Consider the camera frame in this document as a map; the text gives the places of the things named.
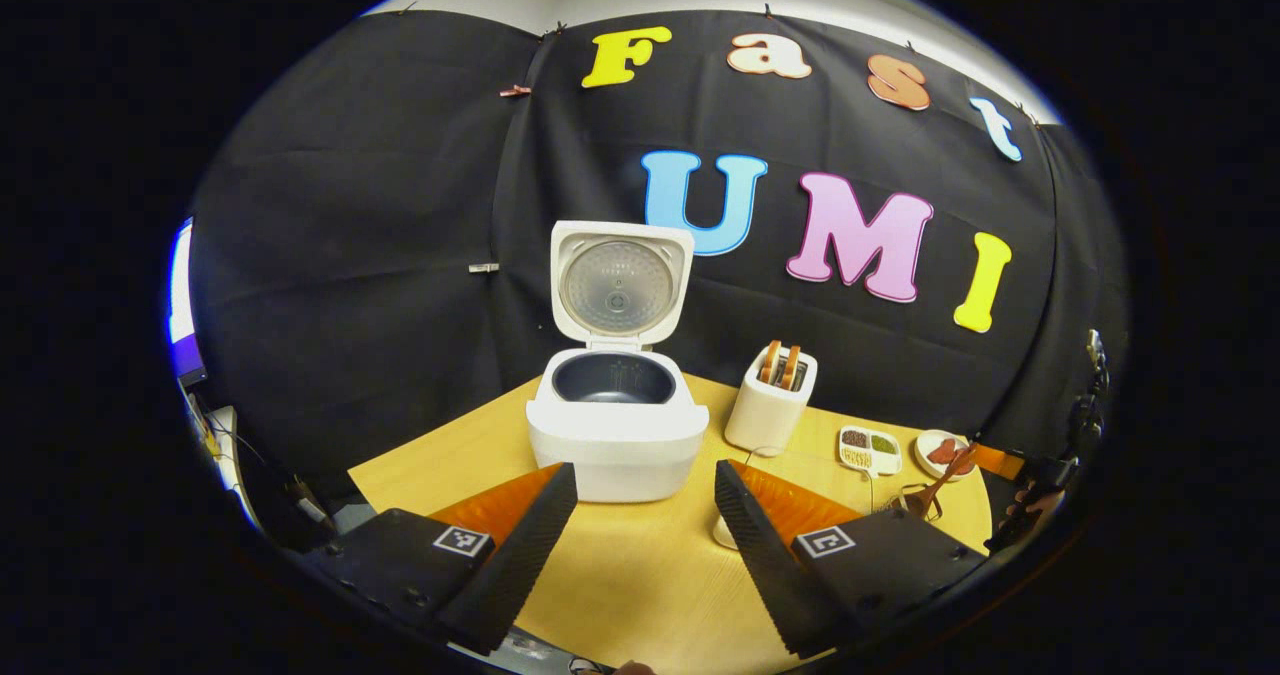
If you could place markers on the white round plate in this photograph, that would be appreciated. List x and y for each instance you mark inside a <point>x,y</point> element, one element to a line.
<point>928,467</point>

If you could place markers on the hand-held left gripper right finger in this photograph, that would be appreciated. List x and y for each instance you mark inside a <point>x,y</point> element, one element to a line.
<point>765,565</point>

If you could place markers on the white rice cooker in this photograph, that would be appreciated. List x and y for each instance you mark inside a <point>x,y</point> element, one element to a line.
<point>615,435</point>

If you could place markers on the black backdrop cloth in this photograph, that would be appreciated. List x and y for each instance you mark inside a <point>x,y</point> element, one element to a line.
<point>400,215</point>

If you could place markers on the white toaster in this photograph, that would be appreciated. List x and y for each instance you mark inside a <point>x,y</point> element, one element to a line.
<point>765,417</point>

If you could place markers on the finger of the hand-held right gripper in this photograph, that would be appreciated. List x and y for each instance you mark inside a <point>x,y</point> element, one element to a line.
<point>997,460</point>

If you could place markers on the bright white panel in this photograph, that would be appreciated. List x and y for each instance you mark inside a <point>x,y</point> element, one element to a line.
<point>182,300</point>

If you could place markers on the red cloth clip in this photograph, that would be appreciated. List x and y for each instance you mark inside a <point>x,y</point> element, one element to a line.
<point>515,90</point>

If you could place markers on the clear box of rice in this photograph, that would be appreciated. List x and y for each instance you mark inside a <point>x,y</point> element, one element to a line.
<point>725,533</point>

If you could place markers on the white divided bean dish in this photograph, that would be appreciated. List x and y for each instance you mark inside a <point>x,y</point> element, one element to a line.
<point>868,450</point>

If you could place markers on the toasted bread slice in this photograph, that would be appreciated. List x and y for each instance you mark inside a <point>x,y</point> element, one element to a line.
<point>770,360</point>
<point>790,367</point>

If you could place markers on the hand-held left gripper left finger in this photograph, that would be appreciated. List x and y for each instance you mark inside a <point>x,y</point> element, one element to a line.
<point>510,565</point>

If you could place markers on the brown wooden spoon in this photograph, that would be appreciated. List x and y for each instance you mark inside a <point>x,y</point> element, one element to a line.
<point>940,480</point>

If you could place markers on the red meat slice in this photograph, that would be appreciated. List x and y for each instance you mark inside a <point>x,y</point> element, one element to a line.
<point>942,450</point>
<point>965,467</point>

